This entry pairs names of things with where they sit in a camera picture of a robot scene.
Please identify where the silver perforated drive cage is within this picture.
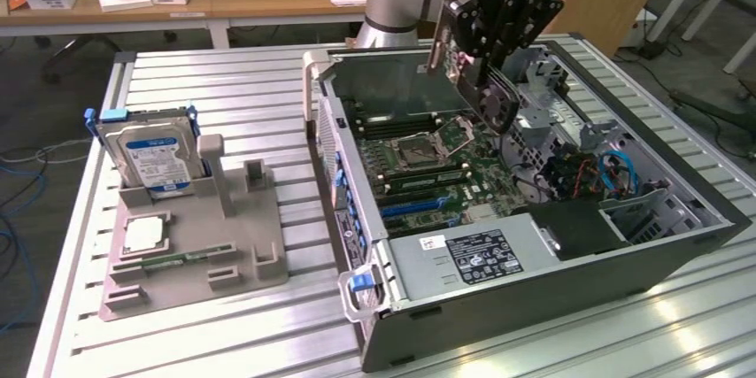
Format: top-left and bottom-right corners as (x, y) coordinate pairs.
(506, 81), (592, 175)

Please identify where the black floor stand base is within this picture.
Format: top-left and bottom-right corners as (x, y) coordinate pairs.
(667, 88), (756, 134)

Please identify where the installed dark RAM stick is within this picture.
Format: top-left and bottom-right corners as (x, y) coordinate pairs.
(383, 168), (468, 191)

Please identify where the blue case latch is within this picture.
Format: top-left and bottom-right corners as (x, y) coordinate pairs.
(347, 274), (375, 295)

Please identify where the blue floor cable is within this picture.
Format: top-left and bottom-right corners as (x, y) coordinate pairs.
(0, 165), (47, 335)

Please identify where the blue expansion slot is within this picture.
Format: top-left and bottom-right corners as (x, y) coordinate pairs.
(379, 197), (446, 219)

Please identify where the black graphics card silver bracket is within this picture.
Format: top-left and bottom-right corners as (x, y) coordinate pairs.
(426, 0), (524, 136)

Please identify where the hard disk in blue caddy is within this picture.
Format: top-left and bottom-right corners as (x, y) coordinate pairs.
(82, 104), (206, 200)

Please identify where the black office chair base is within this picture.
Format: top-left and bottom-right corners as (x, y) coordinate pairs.
(35, 35), (123, 85)

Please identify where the green motherboard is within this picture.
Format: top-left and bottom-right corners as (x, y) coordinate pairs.
(354, 114), (534, 240)

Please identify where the green RAM stick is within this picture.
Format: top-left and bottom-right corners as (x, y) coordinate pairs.
(140, 251), (223, 271)

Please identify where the silver disk bay bracket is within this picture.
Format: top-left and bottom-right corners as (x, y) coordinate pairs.
(599, 182), (710, 244)

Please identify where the blue wire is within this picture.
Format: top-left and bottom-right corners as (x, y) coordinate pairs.
(596, 150), (644, 197)

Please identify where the grey floor cable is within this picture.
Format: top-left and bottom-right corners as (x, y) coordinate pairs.
(0, 138), (96, 165)

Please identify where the black plastic air shroud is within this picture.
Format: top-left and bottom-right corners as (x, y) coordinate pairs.
(524, 198), (634, 262)

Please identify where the metal socket cover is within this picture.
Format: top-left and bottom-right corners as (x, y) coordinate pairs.
(434, 115), (480, 160)

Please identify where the grey plastic parts rack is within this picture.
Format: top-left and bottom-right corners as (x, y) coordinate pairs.
(98, 133), (291, 322)

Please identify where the grey power supply unit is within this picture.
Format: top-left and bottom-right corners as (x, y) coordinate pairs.
(378, 213), (560, 304)

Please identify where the silver CPU chip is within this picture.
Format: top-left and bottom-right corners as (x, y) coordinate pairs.
(123, 220), (167, 253)

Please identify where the CPU socket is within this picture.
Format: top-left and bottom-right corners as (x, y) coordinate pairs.
(392, 134), (451, 171)

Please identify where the open black PC case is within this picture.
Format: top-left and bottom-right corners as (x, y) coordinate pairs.
(302, 39), (755, 374)

